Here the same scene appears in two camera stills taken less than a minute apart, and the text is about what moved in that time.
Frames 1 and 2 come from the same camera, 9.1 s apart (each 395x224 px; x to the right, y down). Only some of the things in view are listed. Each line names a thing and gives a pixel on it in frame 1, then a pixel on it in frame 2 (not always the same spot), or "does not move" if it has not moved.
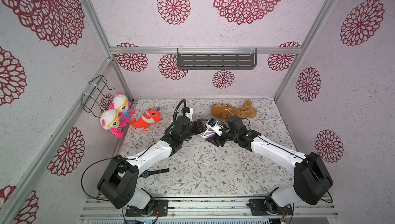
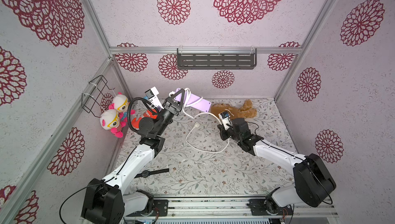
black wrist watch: x=146 y=173 does not move
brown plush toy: x=223 y=111 does not move
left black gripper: x=199 y=126 to x=176 y=107
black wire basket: x=90 y=101 does not move
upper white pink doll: x=121 y=105 does not move
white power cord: x=207 y=131 to x=185 y=104
